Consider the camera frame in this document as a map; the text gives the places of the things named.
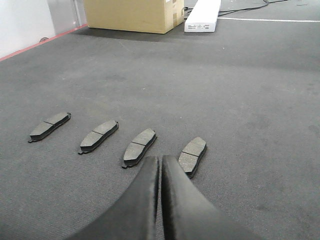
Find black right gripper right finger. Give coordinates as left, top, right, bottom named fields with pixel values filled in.
left=161, top=155, right=261, bottom=240

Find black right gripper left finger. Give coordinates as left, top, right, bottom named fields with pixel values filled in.
left=68, top=156, right=160, bottom=240

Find grey brake pad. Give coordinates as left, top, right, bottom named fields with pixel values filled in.
left=178, top=137, right=207, bottom=179
left=28, top=112, right=71, bottom=143
left=78, top=119, right=119, bottom=155
left=121, top=128, right=157, bottom=169

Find white carton box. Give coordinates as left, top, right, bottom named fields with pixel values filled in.
left=184, top=0, right=221, bottom=33

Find cardboard box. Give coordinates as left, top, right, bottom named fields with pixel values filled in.
left=83, top=0, right=185, bottom=34

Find black cables behind conveyor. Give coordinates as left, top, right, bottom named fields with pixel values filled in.
left=184, top=0, right=288, bottom=16

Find red left conveyor rail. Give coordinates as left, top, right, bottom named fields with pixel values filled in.
left=0, top=24, right=88, bottom=62

